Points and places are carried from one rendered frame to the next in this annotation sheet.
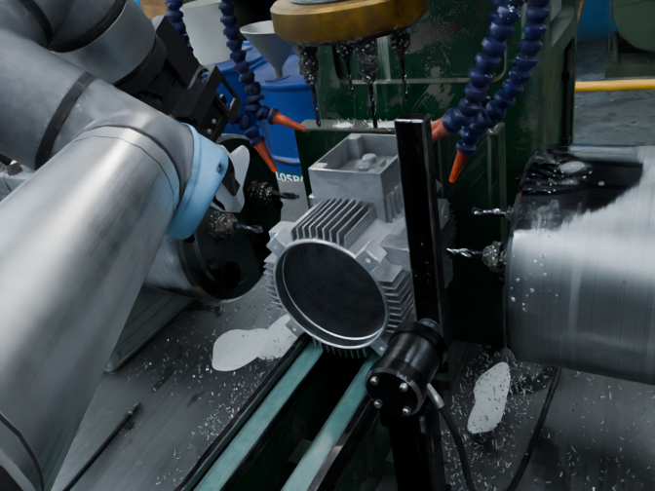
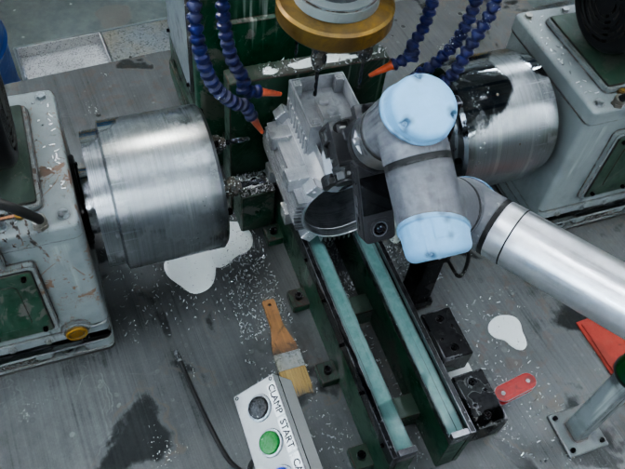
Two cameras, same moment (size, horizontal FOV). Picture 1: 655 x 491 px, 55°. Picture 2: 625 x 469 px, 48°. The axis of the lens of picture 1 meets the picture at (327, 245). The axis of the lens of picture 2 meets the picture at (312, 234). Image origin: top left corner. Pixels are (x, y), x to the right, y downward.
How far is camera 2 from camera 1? 92 cm
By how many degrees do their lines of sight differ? 48
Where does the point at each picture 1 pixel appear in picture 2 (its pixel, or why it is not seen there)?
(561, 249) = (492, 138)
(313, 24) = (358, 43)
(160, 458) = (240, 370)
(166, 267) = (209, 240)
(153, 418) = (198, 353)
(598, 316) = (507, 163)
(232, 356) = (196, 277)
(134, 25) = not seen: hidden behind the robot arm
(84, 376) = not seen: outside the picture
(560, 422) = not seen: hidden behind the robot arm
